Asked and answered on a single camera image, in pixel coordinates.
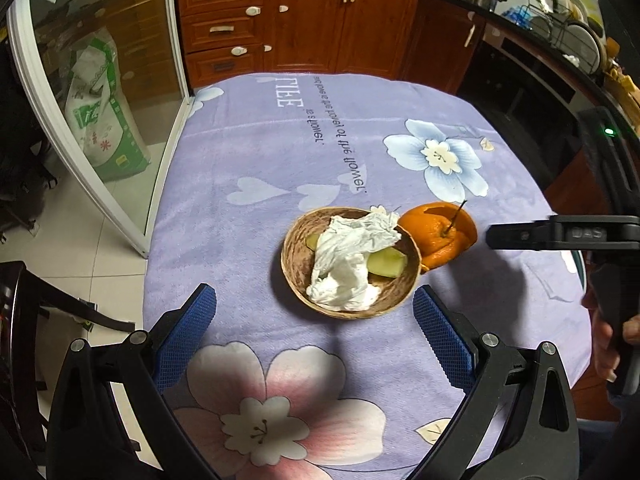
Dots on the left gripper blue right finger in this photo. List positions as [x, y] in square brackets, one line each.
[455, 352]

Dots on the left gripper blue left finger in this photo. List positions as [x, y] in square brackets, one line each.
[178, 333]

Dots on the green fruit peel slice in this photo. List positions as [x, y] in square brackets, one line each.
[355, 254]

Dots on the orange peel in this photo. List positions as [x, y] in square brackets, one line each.
[442, 232]

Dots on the white tissue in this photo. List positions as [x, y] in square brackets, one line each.
[340, 276]

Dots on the wooden kitchen cabinets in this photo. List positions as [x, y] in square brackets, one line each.
[325, 20]

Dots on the person right hand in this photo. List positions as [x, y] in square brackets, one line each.
[605, 359]

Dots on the built-in black oven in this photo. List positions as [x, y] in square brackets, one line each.
[532, 106]

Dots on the dish rack with plates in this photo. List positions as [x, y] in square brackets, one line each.
[574, 27]

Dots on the black side shelf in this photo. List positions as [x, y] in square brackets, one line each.
[38, 321]

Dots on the purple floral tablecloth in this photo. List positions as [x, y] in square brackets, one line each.
[263, 440]

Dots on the green white rice sack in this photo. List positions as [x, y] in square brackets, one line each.
[98, 113]

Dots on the glass sliding door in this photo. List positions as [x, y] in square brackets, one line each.
[41, 33]

